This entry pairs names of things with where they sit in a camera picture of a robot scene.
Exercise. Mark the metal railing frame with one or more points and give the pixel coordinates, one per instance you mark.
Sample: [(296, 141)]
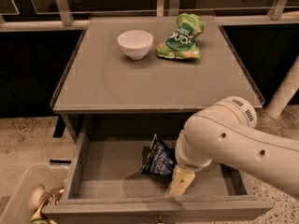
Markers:
[(38, 15)]

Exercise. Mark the green chip bag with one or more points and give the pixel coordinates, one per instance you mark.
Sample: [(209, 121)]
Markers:
[(181, 45)]

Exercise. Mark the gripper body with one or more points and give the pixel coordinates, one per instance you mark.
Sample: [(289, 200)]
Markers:
[(191, 162)]

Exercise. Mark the blue chip bag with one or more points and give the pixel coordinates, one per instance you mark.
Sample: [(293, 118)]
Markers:
[(160, 160)]

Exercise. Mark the beige suction cup toy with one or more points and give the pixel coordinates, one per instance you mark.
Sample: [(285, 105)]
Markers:
[(38, 195)]

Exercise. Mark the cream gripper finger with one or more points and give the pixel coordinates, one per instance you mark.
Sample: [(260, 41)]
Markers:
[(178, 189)]

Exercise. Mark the white bowl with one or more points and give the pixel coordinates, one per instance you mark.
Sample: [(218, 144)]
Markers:
[(135, 44)]

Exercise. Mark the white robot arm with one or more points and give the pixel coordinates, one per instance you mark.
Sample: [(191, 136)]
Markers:
[(226, 132)]

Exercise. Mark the open grey top drawer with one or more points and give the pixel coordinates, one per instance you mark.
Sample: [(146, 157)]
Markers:
[(105, 186)]

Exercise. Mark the grey cabinet with counter top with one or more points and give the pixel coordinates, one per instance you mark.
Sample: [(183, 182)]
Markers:
[(102, 79)]

